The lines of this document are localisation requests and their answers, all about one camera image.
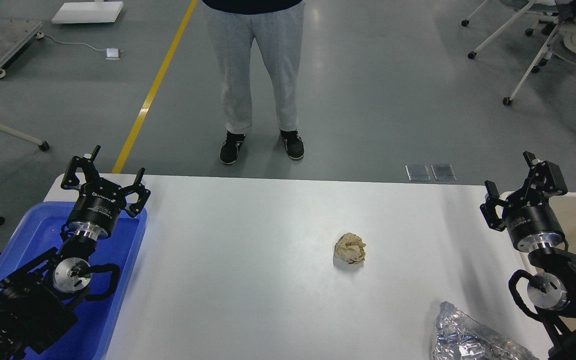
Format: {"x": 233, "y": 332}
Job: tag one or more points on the white power adapter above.
{"x": 112, "y": 54}

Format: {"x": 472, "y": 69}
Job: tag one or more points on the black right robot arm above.
{"x": 548, "y": 297}

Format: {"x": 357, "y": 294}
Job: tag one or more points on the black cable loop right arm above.
{"x": 516, "y": 296}

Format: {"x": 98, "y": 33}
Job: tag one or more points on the right metal floor plate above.
{"x": 443, "y": 172}

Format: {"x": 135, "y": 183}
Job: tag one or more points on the metal floor plate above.
{"x": 417, "y": 173}
{"x": 443, "y": 172}

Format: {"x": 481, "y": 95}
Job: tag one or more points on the left black shoe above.
{"x": 230, "y": 149}

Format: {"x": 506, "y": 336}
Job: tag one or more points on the crumpled brown paper ball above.
{"x": 350, "y": 248}

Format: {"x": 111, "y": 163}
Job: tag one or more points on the black shoe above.
{"x": 294, "y": 145}
{"x": 230, "y": 149}

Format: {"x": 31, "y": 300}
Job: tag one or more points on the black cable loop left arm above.
{"x": 105, "y": 279}

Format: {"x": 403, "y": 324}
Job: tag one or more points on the white office chair far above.
{"x": 537, "y": 10}

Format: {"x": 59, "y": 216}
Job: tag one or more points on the silver foil bag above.
{"x": 460, "y": 337}

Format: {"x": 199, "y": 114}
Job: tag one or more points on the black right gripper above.
{"x": 529, "y": 226}

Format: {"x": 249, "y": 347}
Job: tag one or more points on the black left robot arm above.
{"x": 38, "y": 300}

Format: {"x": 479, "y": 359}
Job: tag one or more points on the right black shoe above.
{"x": 294, "y": 145}

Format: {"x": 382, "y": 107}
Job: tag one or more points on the grey wheeled cart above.
{"x": 3, "y": 42}

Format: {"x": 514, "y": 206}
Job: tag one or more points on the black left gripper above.
{"x": 100, "y": 201}

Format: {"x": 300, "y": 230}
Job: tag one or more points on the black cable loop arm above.
{"x": 105, "y": 279}
{"x": 516, "y": 296}

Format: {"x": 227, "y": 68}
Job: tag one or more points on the white flat board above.
{"x": 88, "y": 12}

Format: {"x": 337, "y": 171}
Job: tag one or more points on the left metal floor plate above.
{"x": 417, "y": 173}

